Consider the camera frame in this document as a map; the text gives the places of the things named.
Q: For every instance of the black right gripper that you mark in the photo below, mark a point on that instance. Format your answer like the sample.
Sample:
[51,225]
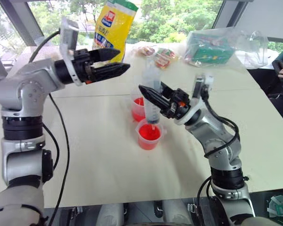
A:
[179,104]

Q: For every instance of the bystander dark clothing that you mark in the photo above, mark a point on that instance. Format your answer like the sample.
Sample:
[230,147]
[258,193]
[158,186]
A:
[273,94]

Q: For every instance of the grey rounded shape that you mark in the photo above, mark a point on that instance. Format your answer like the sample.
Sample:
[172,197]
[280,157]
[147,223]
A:
[177,213]
[112,215]

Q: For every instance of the green white packets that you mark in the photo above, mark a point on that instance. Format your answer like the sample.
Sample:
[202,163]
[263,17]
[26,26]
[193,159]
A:
[279,206]

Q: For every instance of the clear plastic bag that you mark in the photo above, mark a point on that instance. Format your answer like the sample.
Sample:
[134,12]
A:
[245,44]

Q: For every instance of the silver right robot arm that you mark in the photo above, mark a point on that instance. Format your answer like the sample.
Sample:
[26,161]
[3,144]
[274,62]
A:
[222,143]

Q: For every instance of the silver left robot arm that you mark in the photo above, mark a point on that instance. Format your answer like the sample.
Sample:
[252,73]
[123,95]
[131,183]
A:
[26,91]

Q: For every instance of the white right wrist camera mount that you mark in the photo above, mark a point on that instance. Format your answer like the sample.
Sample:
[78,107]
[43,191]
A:
[199,88]

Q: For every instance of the grey window frame panel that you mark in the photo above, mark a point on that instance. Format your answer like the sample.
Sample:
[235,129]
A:
[261,16]

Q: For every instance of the yellow snack bag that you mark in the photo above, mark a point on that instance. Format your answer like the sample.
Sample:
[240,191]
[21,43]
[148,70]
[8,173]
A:
[113,28]

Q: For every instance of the plastic cup with red liquid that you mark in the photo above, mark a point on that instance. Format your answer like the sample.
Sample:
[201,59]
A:
[148,139]
[137,110]

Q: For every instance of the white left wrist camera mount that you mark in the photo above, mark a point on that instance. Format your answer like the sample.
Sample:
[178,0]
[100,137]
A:
[69,35]

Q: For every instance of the red green snack packet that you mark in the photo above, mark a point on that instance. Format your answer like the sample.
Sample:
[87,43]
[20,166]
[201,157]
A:
[166,57]

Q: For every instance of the white paper sheets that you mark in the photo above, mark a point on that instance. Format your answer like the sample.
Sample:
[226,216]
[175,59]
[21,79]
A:
[254,60]

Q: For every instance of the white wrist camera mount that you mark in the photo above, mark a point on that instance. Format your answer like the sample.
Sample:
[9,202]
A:
[69,35]
[199,88]

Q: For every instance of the clear plastic syringe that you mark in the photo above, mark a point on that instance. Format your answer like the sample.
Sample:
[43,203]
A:
[152,110]

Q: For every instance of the small red snack packet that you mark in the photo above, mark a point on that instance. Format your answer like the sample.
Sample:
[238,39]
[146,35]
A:
[146,50]

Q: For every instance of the green cardboard box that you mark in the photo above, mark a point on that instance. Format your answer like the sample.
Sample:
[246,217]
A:
[212,50]

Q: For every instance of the dark window frame post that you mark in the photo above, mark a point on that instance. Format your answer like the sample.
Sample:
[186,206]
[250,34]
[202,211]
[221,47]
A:
[21,21]

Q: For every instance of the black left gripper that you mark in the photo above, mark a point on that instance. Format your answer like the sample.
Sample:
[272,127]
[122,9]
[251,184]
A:
[81,66]

